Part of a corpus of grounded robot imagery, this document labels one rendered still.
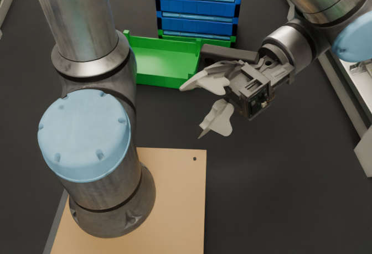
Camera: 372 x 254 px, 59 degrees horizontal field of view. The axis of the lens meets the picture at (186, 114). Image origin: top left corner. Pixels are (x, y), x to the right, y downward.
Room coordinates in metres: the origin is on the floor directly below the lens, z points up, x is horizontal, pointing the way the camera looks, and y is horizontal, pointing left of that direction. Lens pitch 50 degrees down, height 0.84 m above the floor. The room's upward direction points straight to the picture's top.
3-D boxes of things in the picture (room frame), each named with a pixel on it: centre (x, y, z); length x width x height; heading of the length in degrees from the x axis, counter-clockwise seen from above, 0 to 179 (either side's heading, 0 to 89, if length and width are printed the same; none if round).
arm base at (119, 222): (0.34, 0.16, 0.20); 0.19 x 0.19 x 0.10
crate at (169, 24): (1.14, -0.05, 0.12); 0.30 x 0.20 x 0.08; 82
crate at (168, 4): (1.14, -0.05, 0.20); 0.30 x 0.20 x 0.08; 82
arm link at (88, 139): (0.35, 0.17, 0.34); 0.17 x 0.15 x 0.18; 5
